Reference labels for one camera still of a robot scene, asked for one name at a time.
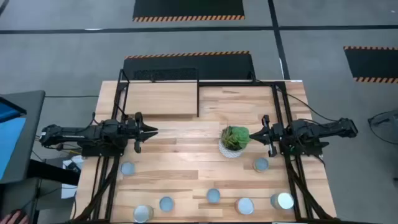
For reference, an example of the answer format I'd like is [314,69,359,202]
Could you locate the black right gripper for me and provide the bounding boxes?
[249,114,282,158]

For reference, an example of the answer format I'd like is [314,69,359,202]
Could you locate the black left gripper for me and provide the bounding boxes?
[124,111,159,154]

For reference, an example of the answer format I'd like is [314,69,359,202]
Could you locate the green peach label can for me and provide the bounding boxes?
[252,157,270,173]

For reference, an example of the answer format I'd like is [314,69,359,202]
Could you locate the low blue can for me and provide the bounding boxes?
[120,161,136,177]

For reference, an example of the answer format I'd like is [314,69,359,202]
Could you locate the tall light blue can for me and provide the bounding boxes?
[270,192,295,210]

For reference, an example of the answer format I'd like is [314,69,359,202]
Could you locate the tall orange label can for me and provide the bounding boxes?
[234,197,255,216]

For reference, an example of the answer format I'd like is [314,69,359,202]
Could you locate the low yellow pineapple can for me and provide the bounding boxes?
[159,195,175,213]

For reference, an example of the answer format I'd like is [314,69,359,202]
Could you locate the white red sauce can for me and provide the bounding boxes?
[206,188,221,205]

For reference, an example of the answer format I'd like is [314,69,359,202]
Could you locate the tall green label can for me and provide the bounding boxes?
[133,204,155,223]

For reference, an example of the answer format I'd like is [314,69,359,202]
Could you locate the artificial succulent in patterned pot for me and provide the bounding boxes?
[218,125,252,159]

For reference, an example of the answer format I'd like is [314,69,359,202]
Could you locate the black mat hazard stripe edge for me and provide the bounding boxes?
[122,50,256,82]
[132,0,246,22]
[343,45,398,84]

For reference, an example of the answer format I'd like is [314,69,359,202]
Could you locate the white paper sheet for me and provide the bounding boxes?
[61,154,84,200]

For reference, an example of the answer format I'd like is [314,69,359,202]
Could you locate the grey monitor blue screen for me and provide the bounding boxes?
[0,90,46,185]

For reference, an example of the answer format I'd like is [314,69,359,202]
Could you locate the person's hand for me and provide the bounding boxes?
[0,210,22,224]

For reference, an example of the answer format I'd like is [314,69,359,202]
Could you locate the wooden shelf black metal frame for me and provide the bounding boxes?
[113,68,200,121]

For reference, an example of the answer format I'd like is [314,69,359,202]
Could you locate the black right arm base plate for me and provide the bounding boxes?
[279,141,330,156]

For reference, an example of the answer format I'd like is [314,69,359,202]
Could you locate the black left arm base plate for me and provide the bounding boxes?
[81,146,124,157]

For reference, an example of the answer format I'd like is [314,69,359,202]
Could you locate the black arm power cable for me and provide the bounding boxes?
[276,88,338,123]

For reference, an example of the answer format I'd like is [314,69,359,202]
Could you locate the black metal table frame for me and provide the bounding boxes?
[73,77,340,224]

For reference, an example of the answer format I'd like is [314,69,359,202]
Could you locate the yellow black cable bundle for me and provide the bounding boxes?
[30,133,83,156]

